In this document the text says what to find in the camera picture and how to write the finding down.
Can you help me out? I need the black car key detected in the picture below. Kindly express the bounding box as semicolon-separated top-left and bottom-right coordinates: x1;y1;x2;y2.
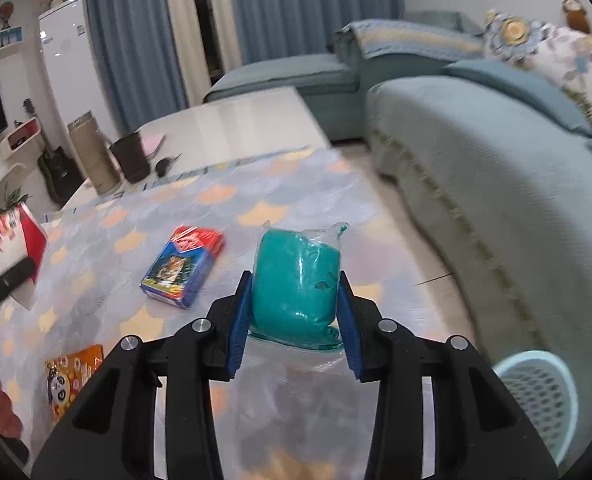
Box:
155;155;180;179

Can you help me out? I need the floral back cushion left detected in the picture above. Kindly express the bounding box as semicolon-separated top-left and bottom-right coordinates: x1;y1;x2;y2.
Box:
485;10;592;125

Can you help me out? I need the orange snack wrapper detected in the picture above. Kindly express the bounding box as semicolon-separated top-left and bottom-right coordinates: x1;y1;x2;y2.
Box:
44;344;104;422

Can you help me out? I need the blue tiger card box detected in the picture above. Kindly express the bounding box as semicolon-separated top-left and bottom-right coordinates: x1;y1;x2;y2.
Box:
140;226;224;309

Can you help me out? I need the blue curtain right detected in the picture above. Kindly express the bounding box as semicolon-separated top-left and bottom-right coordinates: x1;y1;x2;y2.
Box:
232;0;404;64

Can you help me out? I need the blue pillow left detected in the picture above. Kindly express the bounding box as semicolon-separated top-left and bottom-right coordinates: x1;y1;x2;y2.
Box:
442;60;592;138

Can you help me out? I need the blue curtain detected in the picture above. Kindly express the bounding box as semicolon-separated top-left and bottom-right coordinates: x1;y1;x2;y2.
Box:
86;0;189;136
232;0;404;64

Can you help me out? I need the blue curtain left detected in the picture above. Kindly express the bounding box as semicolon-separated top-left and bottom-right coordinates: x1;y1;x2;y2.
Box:
86;0;189;136

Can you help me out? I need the brown monkey plush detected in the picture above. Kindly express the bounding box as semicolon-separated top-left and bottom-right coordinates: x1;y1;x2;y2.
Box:
562;0;592;34

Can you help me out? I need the white refrigerator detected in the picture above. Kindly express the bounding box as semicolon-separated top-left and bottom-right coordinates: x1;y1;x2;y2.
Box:
36;0;123;154

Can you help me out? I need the striped armrest cover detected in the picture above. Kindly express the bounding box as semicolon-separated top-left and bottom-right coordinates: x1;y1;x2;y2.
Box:
343;20;484;62

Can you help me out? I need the bronze thermos flask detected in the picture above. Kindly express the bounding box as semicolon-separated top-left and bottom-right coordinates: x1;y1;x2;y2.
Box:
67;112;121;195

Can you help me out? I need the black acoustic guitar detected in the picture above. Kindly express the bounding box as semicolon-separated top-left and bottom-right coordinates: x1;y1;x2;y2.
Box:
23;98;83;207

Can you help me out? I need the red white paper cup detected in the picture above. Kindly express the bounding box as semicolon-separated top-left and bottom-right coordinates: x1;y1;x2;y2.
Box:
0;204;48;310

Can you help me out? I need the patterned grey tablecloth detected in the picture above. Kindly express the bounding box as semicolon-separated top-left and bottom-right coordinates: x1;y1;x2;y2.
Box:
0;150;445;479

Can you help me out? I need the light blue plastic basket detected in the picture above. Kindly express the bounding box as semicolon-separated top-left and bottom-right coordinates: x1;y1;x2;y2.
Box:
494;350;579;466

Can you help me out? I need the teal fabric sofa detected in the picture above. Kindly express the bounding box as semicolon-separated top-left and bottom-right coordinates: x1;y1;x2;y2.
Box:
207;12;592;466

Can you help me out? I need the teal packet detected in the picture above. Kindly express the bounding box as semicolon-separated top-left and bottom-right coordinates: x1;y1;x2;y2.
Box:
249;222;348;351

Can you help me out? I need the dark brown cup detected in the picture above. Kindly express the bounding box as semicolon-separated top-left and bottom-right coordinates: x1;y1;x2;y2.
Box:
110;131;151;184

